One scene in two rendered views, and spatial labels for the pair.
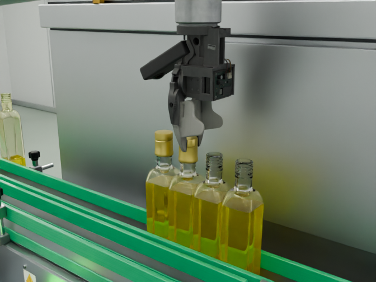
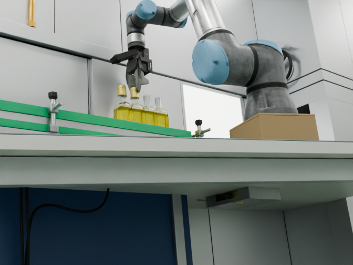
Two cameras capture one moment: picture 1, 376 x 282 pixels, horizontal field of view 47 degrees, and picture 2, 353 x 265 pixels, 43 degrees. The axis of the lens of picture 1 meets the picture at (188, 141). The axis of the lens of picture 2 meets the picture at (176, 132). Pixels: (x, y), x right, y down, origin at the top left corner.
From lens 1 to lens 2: 1.83 m
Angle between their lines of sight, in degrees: 83
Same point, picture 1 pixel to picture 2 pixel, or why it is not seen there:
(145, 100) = (62, 87)
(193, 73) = (145, 60)
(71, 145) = not seen: outside the picture
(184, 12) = (141, 38)
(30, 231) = (78, 123)
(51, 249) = (97, 131)
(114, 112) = (35, 92)
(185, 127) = (142, 80)
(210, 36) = (145, 50)
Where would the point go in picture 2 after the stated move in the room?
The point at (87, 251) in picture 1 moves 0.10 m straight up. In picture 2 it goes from (127, 124) to (126, 97)
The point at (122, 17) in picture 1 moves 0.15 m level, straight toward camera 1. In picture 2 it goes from (53, 39) to (91, 34)
